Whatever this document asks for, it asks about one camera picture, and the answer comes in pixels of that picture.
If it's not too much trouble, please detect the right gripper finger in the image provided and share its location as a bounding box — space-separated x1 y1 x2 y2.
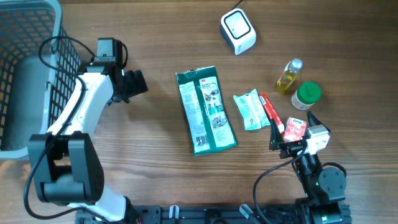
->
269 119 285 151
307 111 323 127

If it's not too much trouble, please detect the green lid white jar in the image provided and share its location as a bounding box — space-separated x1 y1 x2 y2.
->
291 82 322 110

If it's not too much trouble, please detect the white barcode scanner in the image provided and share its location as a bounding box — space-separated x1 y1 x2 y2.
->
220 8 257 55

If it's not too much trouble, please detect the green white sponge package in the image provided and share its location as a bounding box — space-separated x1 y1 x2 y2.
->
176 66 237 156

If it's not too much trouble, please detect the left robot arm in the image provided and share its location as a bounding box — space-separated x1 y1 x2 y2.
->
23 37 148 223

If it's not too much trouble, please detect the clear Vim dish soap bottle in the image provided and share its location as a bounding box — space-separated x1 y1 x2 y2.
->
275 58 303 94

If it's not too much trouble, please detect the teal toothbrush package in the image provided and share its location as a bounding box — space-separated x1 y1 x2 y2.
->
233 89 271 131

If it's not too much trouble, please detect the red white Kleenex tissue pack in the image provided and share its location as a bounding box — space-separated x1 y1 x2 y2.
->
283 117 307 142

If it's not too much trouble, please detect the grey plastic shopping basket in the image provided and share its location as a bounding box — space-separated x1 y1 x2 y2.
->
1 0 81 160

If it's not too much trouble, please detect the red white toothpaste box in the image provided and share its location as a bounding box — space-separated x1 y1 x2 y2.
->
259 93 285 134

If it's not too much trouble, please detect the black mounting rail base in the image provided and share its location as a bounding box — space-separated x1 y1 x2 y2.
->
75 203 352 224

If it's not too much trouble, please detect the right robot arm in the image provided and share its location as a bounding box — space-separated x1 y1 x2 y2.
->
264 111 352 223

